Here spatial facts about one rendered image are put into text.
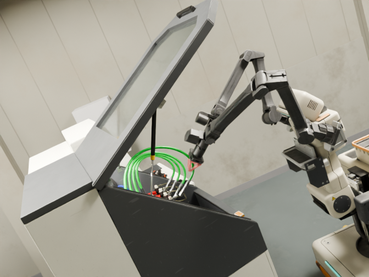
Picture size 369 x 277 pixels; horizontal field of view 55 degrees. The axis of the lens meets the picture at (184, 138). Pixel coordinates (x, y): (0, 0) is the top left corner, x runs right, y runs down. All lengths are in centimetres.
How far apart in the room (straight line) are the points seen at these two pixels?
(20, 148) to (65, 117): 55
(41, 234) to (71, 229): 11
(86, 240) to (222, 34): 281
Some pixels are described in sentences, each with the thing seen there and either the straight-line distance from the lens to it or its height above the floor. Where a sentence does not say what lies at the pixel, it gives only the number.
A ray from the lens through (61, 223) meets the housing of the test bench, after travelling 144.
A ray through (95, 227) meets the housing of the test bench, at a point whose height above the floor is 133.
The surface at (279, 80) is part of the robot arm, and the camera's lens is 150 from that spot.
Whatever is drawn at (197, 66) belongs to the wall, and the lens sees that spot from 376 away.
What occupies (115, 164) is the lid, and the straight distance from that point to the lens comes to 139.
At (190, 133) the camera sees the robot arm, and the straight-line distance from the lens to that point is 173.
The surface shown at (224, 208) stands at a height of 95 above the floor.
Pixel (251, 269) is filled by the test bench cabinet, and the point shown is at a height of 75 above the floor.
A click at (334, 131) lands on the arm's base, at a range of 181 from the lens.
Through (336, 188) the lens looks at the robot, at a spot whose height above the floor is 83.
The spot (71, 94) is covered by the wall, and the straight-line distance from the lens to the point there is 377.
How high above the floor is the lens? 188
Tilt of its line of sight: 16 degrees down
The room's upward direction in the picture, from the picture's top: 22 degrees counter-clockwise
